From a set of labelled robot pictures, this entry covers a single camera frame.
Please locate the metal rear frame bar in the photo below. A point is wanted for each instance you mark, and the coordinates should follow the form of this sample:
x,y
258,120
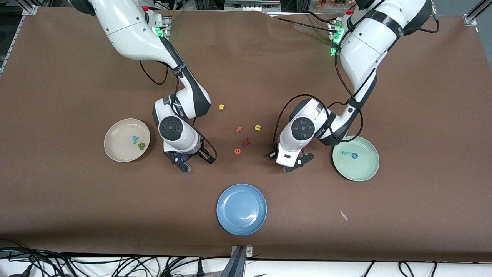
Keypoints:
x,y
251,4

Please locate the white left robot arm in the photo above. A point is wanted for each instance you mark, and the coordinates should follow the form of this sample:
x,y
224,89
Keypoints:
x,y
369,42

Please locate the white paper scrap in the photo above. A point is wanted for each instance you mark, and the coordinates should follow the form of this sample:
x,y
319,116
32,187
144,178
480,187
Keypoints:
x,y
343,214

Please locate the brown table cover sheet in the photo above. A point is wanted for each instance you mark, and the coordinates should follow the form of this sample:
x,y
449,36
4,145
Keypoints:
x,y
77,211

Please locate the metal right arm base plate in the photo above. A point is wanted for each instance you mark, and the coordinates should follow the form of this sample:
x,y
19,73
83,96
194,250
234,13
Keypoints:
x,y
166,30

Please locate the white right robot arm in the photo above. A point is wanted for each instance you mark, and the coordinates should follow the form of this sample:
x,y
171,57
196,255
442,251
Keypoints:
x,y
127,30

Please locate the light green plate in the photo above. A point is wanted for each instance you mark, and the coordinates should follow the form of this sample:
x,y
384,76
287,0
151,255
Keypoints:
x,y
361,169

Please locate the blue plate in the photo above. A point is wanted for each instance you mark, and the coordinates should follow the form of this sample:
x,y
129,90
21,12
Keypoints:
x,y
241,209

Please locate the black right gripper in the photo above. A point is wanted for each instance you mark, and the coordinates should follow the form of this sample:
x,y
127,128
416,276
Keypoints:
x,y
199,152

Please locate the dark red foam letter w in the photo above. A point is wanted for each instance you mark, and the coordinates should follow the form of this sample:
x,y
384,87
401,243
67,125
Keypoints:
x,y
246,142

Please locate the aluminium frame profile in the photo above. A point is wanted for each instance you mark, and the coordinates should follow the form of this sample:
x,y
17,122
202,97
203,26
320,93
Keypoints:
x,y
30,9
474,13

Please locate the black power plug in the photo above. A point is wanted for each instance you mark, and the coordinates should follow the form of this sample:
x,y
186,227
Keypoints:
x,y
200,269

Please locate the metal table edge bracket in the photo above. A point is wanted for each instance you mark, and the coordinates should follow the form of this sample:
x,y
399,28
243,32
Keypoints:
x,y
240,261

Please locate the orange artificial flowers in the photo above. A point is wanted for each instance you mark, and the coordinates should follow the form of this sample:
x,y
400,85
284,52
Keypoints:
x,y
330,3

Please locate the beige brown plate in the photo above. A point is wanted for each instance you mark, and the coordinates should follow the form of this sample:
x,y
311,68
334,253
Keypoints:
x,y
121,150

